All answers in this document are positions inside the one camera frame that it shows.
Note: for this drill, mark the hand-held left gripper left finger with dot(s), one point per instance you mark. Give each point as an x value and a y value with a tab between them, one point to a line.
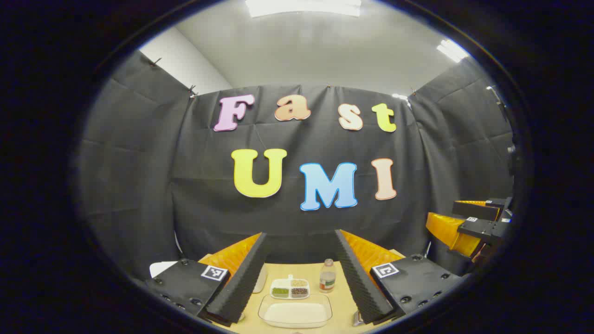
246	283

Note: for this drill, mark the clear plastic bottle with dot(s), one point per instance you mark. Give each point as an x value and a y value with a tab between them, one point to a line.
327	278

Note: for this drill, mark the black metal stand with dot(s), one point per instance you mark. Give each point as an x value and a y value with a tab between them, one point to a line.
512	157

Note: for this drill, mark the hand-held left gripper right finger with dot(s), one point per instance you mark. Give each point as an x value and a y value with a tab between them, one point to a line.
359	283

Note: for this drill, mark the white divided dish of beans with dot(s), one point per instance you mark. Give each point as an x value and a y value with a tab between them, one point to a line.
290	288

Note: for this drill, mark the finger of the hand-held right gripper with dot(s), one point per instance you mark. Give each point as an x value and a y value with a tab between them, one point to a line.
485	229
478	211

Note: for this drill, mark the clear chopstick holder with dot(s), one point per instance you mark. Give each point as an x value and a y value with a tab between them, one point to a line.
358	318

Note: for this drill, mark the white rice cooker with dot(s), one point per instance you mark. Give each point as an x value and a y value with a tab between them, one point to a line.
162	268

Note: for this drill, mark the black backdrop cloth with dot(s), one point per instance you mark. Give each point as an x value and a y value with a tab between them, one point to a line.
209	185

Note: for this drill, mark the clear tray of white rice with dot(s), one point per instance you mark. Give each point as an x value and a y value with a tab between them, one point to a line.
295	313

